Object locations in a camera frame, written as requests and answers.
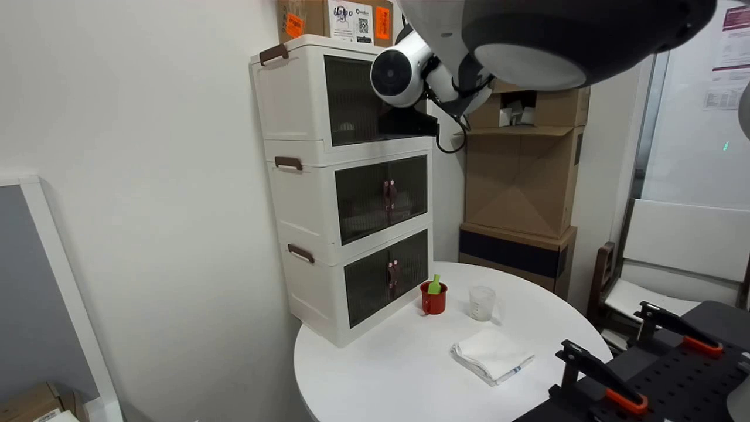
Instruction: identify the smoked translucent cabinet door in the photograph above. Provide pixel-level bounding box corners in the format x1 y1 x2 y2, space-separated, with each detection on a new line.
392 227 432 304
387 100 436 143
387 153 432 227
332 159 394 249
343 247 395 330
321 51 394 149

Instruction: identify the open flat cardboard box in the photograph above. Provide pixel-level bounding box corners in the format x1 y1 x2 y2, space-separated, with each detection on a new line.
0 380 89 422

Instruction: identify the red mug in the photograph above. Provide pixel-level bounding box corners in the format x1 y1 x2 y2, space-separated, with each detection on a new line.
418 279 452 316

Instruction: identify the white three-tier storage cabinet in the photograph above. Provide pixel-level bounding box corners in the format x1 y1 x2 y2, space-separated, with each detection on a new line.
246 33 436 350

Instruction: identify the clear plastic cup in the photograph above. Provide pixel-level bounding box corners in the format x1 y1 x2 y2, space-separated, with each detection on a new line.
467 284 500 323

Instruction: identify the large cardboard box with flap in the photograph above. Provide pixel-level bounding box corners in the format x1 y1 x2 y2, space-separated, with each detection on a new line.
452 78 594 241

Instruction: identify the cardboard box with black band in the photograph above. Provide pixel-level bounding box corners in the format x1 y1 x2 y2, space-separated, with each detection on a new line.
457 223 578 301

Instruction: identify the white folded cloth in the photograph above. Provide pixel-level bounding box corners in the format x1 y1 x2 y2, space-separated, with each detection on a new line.
449 323 536 388

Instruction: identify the cardboard box with orange stickers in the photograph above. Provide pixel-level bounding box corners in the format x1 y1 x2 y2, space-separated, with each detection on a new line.
275 0 399 46

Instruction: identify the brown wooden piece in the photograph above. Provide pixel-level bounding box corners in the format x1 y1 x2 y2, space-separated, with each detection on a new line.
586 238 620 316

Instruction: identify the white flat panel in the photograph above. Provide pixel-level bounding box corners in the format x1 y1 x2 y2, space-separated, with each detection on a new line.
620 197 750 286

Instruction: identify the black and red clamp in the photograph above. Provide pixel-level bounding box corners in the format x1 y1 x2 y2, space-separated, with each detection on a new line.
514 297 750 422

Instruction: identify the printed paper poster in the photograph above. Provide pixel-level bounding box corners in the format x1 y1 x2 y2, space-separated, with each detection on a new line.
708 0 750 113

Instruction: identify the brown cabinet side handle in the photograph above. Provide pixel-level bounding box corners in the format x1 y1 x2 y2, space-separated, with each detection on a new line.
257 43 292 67
283 241 318 267
272 155 306 175

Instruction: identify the black clamp with orange handle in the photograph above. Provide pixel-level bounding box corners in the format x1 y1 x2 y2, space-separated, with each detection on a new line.
632 301 729 364
552 337 653 420

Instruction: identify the grey divider panel white frame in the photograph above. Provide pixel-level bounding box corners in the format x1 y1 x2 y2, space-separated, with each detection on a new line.
0 172 126 422

